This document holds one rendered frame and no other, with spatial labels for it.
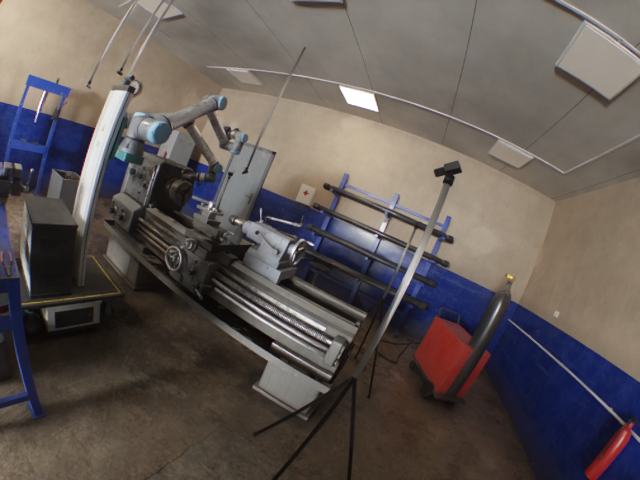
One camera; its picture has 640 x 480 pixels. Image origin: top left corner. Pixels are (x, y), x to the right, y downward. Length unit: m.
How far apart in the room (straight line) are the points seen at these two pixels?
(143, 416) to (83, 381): 0.46
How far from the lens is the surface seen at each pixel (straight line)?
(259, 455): 1.86
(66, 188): 4.57
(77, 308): 2.19
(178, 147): 6.43
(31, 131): 5.66
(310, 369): 1.96
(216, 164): 2.59
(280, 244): 2.05
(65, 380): 2.02
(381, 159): 5.16
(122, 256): 3.23
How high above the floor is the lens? 1.50
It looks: 7 degrees down
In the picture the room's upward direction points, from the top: 23 degrees clockwise
